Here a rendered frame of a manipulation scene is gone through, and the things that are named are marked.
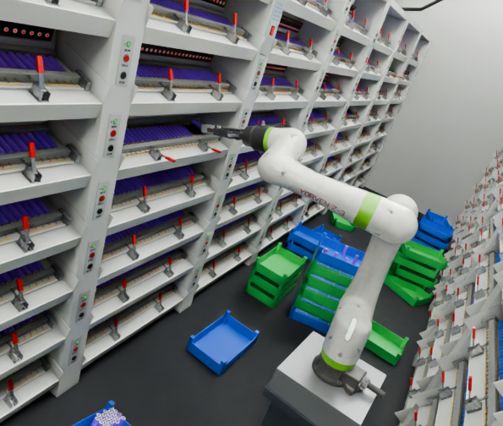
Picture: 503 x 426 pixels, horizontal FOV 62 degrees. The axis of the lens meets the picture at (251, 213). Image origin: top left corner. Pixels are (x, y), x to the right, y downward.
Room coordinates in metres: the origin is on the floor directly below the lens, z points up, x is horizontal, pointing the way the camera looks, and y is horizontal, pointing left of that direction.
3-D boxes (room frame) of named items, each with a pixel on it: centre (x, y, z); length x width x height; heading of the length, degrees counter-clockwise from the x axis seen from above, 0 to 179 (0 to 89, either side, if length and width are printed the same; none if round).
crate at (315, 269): (2.01, -0.55, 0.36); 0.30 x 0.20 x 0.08; 83
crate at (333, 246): (2.01, -0.55, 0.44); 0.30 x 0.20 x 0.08; 83
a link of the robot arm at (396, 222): (1.23, -0.41, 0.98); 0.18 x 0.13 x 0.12; 75
